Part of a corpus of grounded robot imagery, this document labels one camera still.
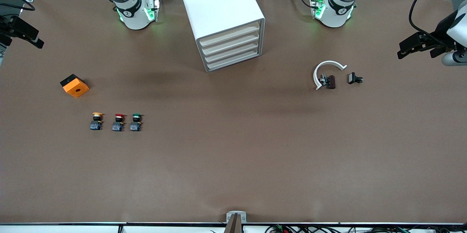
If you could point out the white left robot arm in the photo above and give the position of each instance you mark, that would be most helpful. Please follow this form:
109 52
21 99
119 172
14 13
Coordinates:
335 15

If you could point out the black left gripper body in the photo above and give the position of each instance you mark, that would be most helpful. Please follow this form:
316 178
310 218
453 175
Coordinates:
440 31

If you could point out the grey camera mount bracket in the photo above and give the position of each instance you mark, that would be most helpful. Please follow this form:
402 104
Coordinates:
236 218

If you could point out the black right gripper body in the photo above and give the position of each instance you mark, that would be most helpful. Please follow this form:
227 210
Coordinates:
8 28

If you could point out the green push button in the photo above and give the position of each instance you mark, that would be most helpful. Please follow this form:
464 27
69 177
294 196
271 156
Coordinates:
135 122

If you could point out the small black component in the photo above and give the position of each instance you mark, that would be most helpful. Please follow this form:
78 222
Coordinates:
353 78

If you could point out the yellow push button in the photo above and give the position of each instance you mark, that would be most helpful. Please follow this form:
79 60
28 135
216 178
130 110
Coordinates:
96 121

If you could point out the small brown component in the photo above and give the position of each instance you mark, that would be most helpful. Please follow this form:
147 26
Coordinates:
330 81

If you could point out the orange button enclosure box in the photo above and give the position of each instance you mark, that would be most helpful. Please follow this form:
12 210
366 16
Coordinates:
76 87

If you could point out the white curved plastic piece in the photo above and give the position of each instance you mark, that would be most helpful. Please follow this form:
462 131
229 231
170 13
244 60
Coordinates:
330 62

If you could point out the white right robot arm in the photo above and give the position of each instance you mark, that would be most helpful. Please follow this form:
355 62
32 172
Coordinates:
133 17

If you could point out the red push button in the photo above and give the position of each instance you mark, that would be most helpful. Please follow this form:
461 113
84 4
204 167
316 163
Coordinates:
118 122

